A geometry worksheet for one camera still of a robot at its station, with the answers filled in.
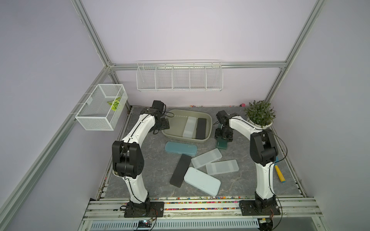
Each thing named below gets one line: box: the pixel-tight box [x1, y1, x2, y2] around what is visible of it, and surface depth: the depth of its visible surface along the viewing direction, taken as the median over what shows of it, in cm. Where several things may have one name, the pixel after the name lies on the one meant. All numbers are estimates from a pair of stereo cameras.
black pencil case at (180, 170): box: [169, 153, 192, 188], surface depth 87 cm
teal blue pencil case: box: [164, 141, 198, 157], surface depth 98 cm
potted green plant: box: [243, 100, 277, 129], surface depth 93 cm
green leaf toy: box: [106, 96, 121, 112], surface depth 83 cm
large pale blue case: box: [183, 166, 222, 197], surface depth 83 cm
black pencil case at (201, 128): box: [195, 117, 207, 140], surface depth 107 cm
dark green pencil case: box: [216, 138, 228, 150], surface depth 96 cm
